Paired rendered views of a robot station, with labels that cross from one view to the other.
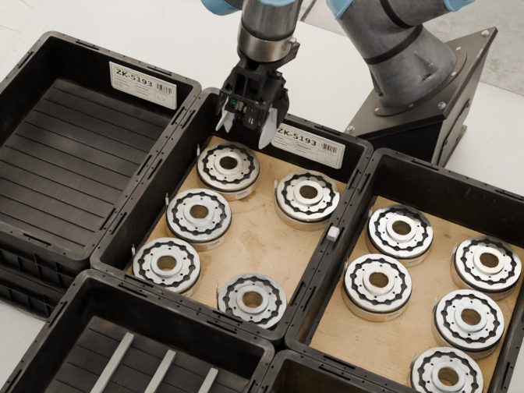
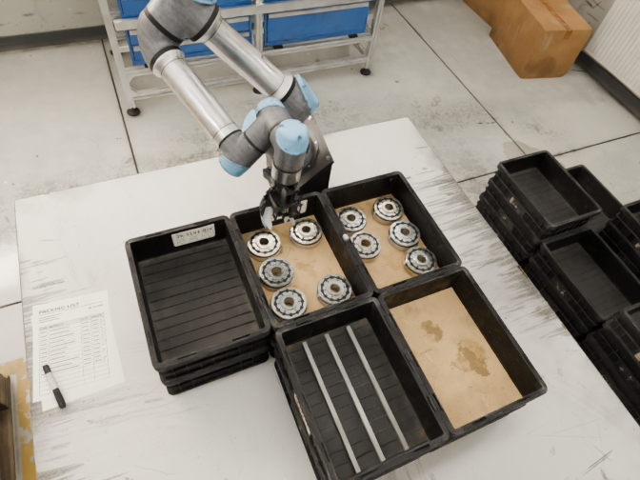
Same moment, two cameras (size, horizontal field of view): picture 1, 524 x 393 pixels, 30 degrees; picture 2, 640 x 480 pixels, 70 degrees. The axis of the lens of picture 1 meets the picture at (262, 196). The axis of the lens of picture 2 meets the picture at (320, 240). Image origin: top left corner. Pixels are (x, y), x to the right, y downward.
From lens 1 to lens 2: 70 cm
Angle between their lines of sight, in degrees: 30
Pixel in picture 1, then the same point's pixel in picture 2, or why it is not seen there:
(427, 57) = not seen: hidden behind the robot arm
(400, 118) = (309, 173)
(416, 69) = not seen: hidden behind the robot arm
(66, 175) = (197, 302)
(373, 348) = (385, 270)
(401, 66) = not seen: hidden behind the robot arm
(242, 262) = (309, 277)
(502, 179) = (338, 174)
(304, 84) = (229, 188)
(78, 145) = (186, 285)
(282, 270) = (326, 268)
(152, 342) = (313, 337)
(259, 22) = (294, 165)
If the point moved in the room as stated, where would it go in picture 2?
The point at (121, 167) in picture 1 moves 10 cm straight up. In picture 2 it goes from (216, 279) to (213, 261)
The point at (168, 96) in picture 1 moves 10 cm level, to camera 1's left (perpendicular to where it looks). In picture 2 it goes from (210, 231) to (181, 249)
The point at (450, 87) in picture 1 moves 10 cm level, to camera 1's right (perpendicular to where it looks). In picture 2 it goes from (321, 149) to (342, 136)
